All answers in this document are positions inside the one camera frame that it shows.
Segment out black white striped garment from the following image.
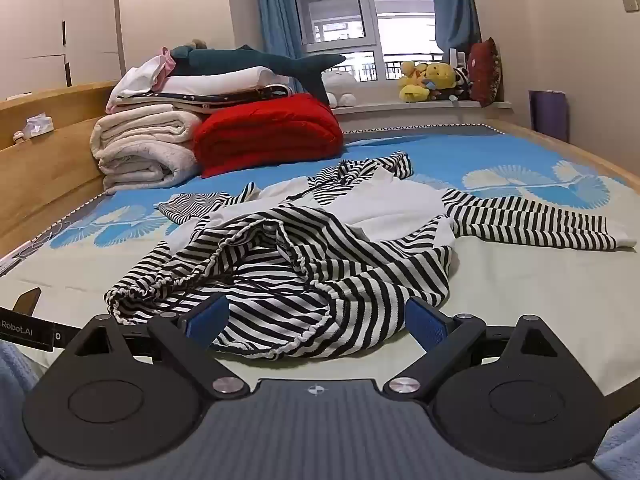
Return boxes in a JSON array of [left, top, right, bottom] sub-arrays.
[[105, 153, 634, 360]]

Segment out blue patterned bed sheet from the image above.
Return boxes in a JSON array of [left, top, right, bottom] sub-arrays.
[[0, 123, 640, 401]]

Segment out wooden headboard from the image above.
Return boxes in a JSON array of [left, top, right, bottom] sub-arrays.
[[0, 81, 115, 255]]

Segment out cream folded blanket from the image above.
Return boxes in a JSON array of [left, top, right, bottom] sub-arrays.
[[90, 104, 201, 194]]

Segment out purple box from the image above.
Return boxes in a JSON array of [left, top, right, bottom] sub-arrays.
[[528, 90, 570, 142]]

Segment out tissue pack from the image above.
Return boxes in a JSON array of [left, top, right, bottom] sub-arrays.
[[23, 113, 54, 139]]

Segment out red folded blanket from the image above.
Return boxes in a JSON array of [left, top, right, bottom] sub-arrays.
[[193, 93, 344, 178]]

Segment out white folded bedding stack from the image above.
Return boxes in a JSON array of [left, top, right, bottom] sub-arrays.
[[105, 49, 293, 114]]

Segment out yellow plush toys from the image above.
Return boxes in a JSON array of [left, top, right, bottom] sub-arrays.
[[398, 62, 471, 103]]

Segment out white seal plush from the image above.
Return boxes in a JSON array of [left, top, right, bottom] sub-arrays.
[[322, 70, 358, 108]]

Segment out teal shark plush toy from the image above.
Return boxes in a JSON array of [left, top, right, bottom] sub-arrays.
[[169, 46, 346, 105]]

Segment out blue curtain right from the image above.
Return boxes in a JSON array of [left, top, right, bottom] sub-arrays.
[[434, 0, 482, 62]]

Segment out blue curtain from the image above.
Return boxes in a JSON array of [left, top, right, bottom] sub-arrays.
[[434, 0, 482, 62], [257, 0, 305, 58]]

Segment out blue curtain left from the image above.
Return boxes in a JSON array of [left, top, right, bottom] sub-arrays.
[[257, 0, 305, 58]]

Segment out white framed window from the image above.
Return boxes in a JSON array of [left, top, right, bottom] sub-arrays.
[[295, 0, 442, 82]]

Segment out black labelled strap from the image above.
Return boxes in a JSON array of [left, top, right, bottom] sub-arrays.
[[0, 304, 82, 352]]

